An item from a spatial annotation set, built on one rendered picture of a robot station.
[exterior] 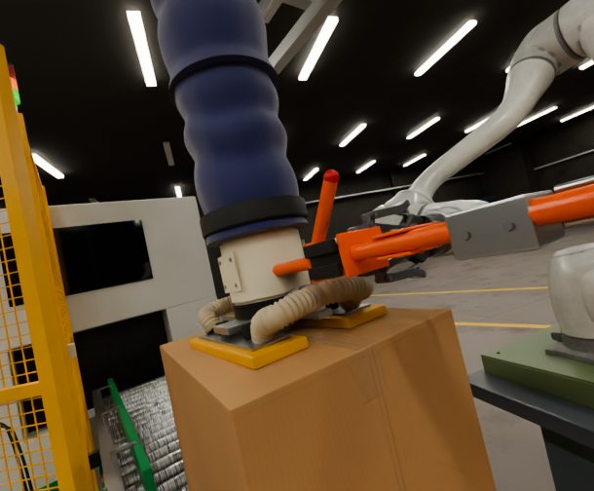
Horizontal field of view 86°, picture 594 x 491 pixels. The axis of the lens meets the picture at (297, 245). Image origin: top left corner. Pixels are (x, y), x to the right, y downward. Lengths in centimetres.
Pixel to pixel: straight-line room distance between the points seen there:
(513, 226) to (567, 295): 74
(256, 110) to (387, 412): 56
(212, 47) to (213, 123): 14
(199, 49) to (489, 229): 59
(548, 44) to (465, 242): 78
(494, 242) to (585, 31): 75
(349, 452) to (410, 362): 15
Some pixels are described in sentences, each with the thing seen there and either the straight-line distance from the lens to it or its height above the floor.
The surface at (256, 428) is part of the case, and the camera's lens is 40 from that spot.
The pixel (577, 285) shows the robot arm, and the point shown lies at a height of 100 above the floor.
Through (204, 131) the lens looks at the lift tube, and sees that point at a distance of 66.
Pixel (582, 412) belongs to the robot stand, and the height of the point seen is 75.
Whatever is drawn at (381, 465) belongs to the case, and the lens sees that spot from 52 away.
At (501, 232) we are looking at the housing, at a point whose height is 120.
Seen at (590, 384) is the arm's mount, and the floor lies 81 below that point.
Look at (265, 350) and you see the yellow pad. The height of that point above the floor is 109.
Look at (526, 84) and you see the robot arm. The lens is 98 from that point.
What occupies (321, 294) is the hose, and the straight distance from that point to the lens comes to 52.
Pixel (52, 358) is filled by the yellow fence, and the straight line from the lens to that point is 127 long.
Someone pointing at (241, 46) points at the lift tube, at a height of 163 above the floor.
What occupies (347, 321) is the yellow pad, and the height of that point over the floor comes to 108.
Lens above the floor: 121
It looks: 2 degrees up
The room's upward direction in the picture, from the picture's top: 12 degrees counter-clockwise
